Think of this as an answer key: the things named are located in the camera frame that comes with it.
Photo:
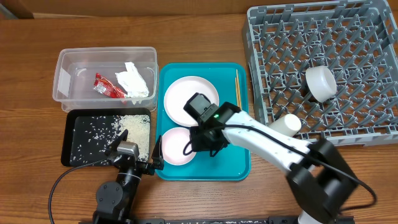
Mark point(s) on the pile of rice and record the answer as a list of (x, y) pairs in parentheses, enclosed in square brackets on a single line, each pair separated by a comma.
[(136, 133)]

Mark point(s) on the wooden chopstick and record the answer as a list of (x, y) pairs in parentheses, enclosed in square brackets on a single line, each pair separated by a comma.
[(237, 75), (238, 101)]

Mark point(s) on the grey bowl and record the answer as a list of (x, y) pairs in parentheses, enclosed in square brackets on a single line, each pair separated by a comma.
[(321, 83)]

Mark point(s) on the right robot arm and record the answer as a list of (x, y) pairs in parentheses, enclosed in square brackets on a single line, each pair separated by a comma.
[(318, 176)]

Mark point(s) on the clear plastic bin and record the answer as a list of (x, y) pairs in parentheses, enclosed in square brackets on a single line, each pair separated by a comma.
[(76, 69)]

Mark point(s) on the white tissue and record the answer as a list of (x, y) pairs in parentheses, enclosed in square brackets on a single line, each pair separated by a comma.
[(131, 85)]

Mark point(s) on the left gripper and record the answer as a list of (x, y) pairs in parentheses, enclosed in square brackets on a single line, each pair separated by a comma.
[(157, 160)]

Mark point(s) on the white plastic cup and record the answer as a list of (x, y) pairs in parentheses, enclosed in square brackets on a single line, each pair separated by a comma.
[(288, 125)]

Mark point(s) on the grey dishwasher rack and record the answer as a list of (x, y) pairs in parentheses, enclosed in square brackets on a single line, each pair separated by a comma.
[(356, 40)]

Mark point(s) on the large pink plate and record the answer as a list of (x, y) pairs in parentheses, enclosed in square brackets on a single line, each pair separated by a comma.
[(180, 91)]

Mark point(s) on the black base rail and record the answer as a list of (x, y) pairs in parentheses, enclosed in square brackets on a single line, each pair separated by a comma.
[(268, 220)]

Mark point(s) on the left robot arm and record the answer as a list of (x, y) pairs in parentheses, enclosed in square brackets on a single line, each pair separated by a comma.
[(115, 198)]

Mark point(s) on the teal plastic tray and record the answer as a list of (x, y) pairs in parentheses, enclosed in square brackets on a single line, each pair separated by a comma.
[(231, 163)]

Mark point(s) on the pink bowl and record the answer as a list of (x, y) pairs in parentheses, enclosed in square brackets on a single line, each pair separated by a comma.
[(173, 143)]

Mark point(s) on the black plastic tray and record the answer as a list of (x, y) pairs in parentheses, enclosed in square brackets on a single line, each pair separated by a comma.
[(70, 124)]

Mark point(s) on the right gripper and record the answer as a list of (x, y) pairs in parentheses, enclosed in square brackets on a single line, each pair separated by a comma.
[(198, 144)]

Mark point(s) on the red snack wrapper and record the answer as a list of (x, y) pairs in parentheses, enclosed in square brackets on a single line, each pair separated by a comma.
[(104, 86)]

